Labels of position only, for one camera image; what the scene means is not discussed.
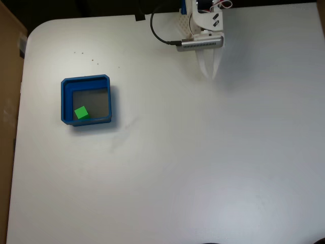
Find red white servo wires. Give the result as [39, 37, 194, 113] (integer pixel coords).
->
[189, 0, 234, 34]

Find black camera cable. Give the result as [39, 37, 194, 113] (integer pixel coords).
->
[150, 5, 183, 47]

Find green cube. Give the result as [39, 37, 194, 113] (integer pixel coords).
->
[74, 106, 91, 119]

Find dark label on cardboard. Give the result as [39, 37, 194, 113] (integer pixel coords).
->
[18, 34, 28, 59]

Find brown cardboard box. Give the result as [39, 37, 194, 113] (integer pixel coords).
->
[0, 2, 28, 244]

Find blue open box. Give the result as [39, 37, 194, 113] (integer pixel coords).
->
[60, 74, 113, 127]

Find silver camera box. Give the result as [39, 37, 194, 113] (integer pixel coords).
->
[176, 35, 224, 53]

